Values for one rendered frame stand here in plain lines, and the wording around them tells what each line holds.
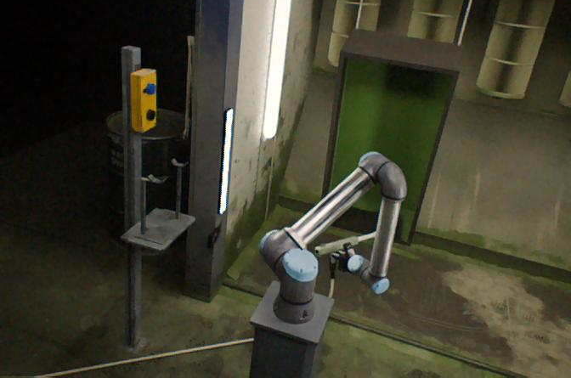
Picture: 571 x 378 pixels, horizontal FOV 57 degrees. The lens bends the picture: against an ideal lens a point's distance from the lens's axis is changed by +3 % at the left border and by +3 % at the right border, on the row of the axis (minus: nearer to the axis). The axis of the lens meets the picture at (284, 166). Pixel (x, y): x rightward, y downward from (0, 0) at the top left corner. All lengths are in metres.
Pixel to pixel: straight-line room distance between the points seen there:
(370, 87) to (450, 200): 1.39
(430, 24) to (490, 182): 1.29
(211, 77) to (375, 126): 1.14
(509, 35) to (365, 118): 1.18
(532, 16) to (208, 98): 2.23
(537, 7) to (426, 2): 0.69
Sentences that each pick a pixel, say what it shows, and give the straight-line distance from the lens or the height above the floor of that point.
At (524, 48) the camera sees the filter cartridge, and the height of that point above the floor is 1.60.
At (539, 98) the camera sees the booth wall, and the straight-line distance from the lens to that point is 4.44.
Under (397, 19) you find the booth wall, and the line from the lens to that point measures 4.32.
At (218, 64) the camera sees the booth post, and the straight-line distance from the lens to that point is 2.69.
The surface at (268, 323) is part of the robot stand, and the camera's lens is 2.32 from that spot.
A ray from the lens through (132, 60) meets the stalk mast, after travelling 2.32.
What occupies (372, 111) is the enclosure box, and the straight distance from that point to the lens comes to 3.27.
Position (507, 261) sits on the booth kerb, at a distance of 4.28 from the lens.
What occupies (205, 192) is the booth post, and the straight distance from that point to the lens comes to 2.98.
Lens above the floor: 2.18
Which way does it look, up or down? 25 degrees down
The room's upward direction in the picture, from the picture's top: 7 degrees clockwise
